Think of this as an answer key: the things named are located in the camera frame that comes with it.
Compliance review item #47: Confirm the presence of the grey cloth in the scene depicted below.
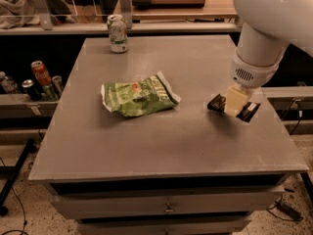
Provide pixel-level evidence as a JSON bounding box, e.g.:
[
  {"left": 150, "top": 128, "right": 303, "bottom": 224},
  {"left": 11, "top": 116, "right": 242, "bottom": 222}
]
[{"left": 0, "top": 0, "right": 36, "bottom": 29}]

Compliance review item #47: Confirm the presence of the dark chocolate rxbar wrapper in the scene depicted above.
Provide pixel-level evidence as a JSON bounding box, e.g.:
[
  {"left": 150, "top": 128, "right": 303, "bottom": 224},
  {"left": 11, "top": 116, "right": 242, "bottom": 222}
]
[{"left": 207, "top": 94, "right": 260, "bottom": 122}]

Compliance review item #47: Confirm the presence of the grey drawer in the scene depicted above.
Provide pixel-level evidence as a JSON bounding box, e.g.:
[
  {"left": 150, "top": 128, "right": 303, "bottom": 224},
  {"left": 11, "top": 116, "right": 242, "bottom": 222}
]
[
  {"left": 77, "top": 215, "right": 251, "bottom": 235},
  {"left": 52, "top": 185, "right": 284, "bottom": 220}
]

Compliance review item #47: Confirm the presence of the grey drawer cabinet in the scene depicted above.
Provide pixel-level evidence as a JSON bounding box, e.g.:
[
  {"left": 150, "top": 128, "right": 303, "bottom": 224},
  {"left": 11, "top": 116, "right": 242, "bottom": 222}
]
[{"left": 29, "top": 35, "right": 306, "bottom": 225}]

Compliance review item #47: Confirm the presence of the grey side shelf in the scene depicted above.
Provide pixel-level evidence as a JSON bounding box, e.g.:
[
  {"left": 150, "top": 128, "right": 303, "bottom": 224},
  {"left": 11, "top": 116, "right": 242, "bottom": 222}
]
[{"left": 0, "top": 94, "right": 58, "bottom": 118}]

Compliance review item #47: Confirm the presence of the black stand leg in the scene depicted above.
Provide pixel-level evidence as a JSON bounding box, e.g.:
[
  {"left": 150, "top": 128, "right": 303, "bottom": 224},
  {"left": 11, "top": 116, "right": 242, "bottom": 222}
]
[{"left": 0, "top": 138, "right": 37, "bottom": 216}]

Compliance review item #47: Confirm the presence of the lower grey drawer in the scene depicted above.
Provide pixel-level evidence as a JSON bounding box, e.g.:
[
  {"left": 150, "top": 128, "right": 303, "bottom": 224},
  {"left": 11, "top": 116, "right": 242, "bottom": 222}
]
[{"left": 77, "top": 215, "right": 251, "bottom": 235}]

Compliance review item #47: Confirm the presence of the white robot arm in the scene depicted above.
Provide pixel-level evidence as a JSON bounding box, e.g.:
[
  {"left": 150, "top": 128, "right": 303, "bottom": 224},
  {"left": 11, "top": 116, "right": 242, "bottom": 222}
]
[{"left": 225, "top": 0, "right": 313, "bottom": 117}]

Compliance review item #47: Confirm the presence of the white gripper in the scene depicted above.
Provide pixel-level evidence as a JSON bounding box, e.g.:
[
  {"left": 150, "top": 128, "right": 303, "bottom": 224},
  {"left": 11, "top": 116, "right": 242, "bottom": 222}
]
[{"left": 224, "top": 48, "right": 281, "bottom": 117}]

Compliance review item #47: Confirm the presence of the plastic bottle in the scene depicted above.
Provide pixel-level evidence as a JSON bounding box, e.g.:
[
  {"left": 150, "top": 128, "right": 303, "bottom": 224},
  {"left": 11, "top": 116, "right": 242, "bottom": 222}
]
[{"left": 0, "top": 71, "right": 20, "bottom": 94}]

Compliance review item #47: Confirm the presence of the silver can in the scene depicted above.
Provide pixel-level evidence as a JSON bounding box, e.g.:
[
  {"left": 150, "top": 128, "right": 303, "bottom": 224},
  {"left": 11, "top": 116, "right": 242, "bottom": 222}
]
[{"left": 52, "top": 75, "right": 64, "bottom": 95}]

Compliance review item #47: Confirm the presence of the grey metal rail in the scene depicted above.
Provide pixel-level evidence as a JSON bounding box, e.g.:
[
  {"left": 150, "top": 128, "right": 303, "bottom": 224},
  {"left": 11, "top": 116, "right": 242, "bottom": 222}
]
[{"left": 0, "top": 21, "right": 242, "bottom": 35}]

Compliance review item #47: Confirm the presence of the black power adapter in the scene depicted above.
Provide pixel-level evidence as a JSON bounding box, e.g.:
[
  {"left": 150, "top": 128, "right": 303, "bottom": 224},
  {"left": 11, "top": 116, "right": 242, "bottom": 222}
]
[{"left": 276, "top": 202, "right": 302, "bottom": 221}]

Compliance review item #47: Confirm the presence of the red cola can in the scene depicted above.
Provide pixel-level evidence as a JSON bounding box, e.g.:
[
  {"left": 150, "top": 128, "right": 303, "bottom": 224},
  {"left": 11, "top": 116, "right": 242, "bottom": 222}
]
[{"left": 31, "top": 61, "right": 52, "bottom": 86}]

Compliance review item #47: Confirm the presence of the green white soda can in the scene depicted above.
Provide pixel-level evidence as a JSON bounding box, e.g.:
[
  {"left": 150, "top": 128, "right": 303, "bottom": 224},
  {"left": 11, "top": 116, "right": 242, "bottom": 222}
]
[{"left": 107, "top": 15, "right": 128, "bottom": 53}]

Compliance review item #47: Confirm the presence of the upper grey drawer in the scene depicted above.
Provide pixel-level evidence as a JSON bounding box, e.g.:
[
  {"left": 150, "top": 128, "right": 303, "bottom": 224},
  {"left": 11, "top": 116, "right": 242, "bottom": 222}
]
[{"left": 52, "top": 185, "right": 284, "bottom": 220}]

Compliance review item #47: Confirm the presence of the green chip bag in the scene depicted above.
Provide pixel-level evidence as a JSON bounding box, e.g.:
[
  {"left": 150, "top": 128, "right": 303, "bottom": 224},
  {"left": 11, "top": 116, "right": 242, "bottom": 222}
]
[{"left": 101, "top": 71, "right": 181, "bottom": 118}]

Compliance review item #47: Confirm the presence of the dark blue can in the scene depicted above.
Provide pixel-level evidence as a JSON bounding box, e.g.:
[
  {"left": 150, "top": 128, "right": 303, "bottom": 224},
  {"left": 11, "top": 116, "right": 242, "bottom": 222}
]
[{"left": 22, "top": 79, "right": 41, "bottom": 101}]

